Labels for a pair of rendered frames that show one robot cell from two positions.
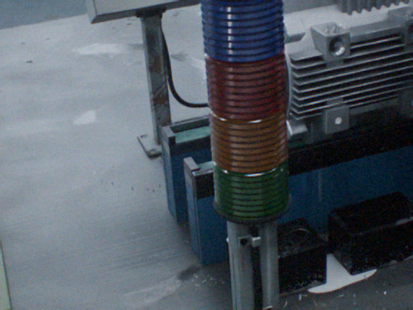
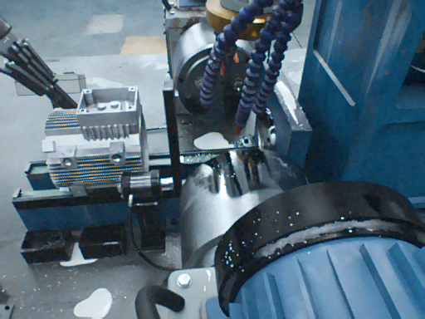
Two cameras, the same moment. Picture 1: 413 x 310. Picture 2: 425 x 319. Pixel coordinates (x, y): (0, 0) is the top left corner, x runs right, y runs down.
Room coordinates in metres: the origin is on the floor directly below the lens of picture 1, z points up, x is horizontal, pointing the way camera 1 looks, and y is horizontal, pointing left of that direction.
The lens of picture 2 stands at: (0.31, -0.56, 1.55)
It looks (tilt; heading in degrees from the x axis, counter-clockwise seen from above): 42 degrees down; 11
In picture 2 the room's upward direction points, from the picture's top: straight up
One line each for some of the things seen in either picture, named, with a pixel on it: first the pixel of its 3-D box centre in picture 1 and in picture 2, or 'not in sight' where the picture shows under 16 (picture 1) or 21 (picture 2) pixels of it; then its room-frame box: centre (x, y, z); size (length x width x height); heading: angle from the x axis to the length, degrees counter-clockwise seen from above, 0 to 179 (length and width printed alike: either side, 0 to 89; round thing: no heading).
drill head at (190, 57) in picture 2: not in sight; (213, 63); (1.32, -0.36, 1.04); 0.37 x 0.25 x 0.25; 17
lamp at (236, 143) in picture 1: (248, 129); not in sight; (0.53, -0.04, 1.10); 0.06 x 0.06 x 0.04
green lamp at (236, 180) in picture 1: (251, 178); not in sight; (0.53, -0.04, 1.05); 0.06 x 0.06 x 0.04
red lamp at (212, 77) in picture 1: (245, 75); not in sight; (0.53, -0.04, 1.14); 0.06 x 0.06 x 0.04
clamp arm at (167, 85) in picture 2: not in sight; (173, 143); (0.81, -0.38, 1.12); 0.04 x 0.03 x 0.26; 107
